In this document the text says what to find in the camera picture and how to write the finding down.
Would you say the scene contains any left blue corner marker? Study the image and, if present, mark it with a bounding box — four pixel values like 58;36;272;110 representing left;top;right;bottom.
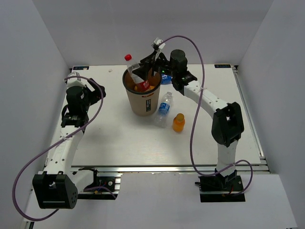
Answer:
72;66;89;71

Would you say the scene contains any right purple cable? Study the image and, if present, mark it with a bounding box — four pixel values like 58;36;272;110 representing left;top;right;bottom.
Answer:
162;35;253;197

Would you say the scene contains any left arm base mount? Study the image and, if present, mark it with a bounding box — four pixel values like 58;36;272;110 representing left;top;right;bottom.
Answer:
72;167;121;200

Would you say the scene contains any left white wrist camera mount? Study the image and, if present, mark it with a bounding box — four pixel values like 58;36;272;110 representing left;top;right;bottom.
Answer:
64;72;86;89

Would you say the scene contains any blue label water bottle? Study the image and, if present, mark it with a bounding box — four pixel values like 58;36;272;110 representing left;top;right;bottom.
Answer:
154;92;173;127
161;74;172;85

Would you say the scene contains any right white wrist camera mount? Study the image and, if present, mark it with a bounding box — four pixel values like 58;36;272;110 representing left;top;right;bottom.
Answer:
151;37;165;60

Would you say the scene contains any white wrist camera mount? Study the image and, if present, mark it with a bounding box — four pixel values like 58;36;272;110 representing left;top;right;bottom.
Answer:
64;72;86;89
151;37;165;60

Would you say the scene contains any purple cable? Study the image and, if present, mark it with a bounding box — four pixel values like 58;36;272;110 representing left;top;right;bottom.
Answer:
11;75;105;221
162;35;253;197

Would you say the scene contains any brown bin with black rim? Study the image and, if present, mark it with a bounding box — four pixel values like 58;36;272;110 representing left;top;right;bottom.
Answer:
122;69;162;116

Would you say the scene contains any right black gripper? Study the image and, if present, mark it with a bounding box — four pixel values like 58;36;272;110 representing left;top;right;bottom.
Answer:
132;51;176;81

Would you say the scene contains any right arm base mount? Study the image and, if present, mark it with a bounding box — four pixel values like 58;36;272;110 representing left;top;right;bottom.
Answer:
195;176;245;203

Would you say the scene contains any right blue corner marker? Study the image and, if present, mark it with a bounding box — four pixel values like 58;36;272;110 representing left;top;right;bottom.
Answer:
214;64;231;68

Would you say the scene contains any blue corner marker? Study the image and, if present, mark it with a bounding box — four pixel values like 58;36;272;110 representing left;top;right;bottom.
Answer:
214;64;231;68
72;66;89;71

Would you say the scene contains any aluminium table frame rail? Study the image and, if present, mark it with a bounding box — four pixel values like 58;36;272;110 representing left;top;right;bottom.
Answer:
71;164;269;174

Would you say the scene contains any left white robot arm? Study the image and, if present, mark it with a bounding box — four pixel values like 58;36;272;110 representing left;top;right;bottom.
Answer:
32;77;106;209

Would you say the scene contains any upright orange juice bottle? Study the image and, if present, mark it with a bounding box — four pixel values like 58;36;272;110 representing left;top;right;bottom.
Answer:
172;113;185;133

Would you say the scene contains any red label water bottle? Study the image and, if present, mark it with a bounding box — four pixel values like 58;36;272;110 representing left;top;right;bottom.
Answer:
124;54;150;92

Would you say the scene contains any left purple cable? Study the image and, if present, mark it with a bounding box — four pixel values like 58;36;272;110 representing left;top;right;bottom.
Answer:
11;75;105;221

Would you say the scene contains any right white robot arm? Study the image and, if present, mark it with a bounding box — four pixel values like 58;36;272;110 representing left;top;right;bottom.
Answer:
128;50;244;190

